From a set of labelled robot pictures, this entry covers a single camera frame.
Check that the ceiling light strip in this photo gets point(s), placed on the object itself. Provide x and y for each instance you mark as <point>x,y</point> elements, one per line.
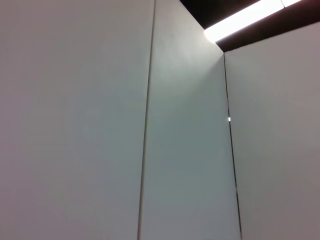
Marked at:
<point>237,21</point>

